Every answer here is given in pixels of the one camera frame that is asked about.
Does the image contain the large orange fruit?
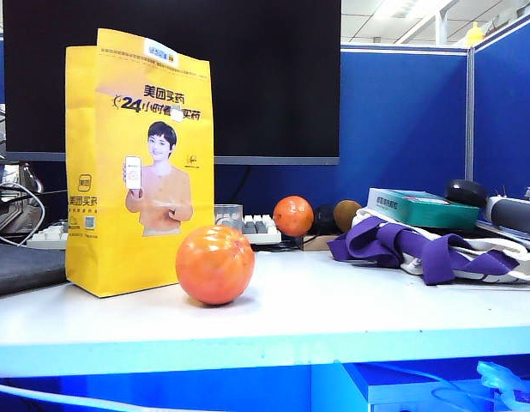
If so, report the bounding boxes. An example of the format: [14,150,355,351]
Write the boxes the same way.
[175,224,256,306]

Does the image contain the small orange fruit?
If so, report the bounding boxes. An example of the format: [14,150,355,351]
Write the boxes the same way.
[272,195,316,237]

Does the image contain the yellow bottle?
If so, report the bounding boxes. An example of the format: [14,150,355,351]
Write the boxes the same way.
[465,21,485,48]

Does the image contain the clear plastic container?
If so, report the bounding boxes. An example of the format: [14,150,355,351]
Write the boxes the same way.
[214,203,244,230]

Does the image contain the teal white box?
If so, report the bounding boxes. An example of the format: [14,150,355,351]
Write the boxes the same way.
[367,186,482,229]

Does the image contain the brown kiwi fruit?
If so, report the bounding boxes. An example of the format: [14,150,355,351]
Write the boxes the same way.
[333,199,363,232]

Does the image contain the black computer monitor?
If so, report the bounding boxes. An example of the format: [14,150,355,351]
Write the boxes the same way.
[2,0,343,167]

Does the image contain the blue office partition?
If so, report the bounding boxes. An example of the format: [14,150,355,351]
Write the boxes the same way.
[0,19,530,215]

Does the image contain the dark grey mat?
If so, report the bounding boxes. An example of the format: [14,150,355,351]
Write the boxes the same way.
[0,240,69,299]

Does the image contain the black dark ball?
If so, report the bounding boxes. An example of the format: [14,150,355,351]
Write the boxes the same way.
[312,203,337,235]

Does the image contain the white grey keyboard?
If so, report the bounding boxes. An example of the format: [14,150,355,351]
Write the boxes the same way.
[26,213,283,250]

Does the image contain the white purple cloth bag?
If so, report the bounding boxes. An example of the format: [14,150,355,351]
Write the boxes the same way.
[327,205,530,286]

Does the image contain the black round object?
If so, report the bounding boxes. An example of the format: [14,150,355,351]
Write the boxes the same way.
[444,179,491,209]

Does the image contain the yellow printed paper bag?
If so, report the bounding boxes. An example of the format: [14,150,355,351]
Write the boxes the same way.
[65,27,216,299]

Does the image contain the grey white cylindrical device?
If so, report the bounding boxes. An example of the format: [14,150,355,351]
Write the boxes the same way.
[485,185,530,237]

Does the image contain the white cable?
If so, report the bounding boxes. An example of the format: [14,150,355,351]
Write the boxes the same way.
[0,182,47,247]

